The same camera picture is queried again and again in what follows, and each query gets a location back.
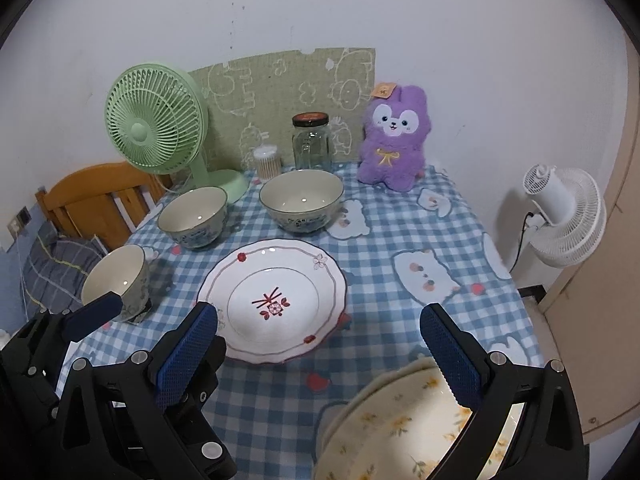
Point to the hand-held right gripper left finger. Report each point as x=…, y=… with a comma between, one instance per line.
x=187, y=355

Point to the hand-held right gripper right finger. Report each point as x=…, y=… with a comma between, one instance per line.
x=450, y=355

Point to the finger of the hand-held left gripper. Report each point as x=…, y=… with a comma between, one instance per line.
x=210, y=385
x=97, y=315

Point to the beige floral ceramic bowl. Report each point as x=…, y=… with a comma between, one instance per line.
x=117, y=270
x=192, y=215
x=300, y=197

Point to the deep yellow floral plate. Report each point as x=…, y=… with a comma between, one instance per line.
x=400, y=430

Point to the white plate with red pattern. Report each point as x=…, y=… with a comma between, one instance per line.
x=275, y=300

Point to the large yellow floral plate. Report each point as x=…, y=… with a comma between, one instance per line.
x=340, y=410

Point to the grey plaid pillow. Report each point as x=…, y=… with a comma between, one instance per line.
x=55, y=270

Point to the wooden bed headboard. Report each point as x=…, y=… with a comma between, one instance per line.
x=85, y=195

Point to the blue checked tablecloth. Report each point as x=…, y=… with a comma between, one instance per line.
x=390, y=240

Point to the beige door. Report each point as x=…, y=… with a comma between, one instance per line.
x=610, y=285

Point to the white clip fan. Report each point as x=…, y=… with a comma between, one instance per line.
x=565, y=215

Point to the green desk fan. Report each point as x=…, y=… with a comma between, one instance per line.
x=150, y=120

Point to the cotton swab container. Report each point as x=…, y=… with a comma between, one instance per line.
x=266, y=165

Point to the purple plush toy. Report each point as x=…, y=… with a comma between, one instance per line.
x=392, y=150

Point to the glass jar with dark lid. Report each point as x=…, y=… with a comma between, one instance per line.
x=311, y=147

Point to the green printed board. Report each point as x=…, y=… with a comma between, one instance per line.
x=280, y=85

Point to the wall socket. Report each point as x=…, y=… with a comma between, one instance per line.
x=20, y=222

